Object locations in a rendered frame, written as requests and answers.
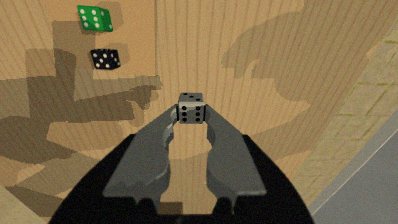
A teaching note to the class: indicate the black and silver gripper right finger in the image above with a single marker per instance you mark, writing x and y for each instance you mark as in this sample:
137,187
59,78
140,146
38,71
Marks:
237,168

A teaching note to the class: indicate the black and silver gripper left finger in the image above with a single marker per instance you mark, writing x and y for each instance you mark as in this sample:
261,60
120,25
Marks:
136,168

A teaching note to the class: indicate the green die with white pips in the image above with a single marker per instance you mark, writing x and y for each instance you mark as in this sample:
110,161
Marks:
94,18

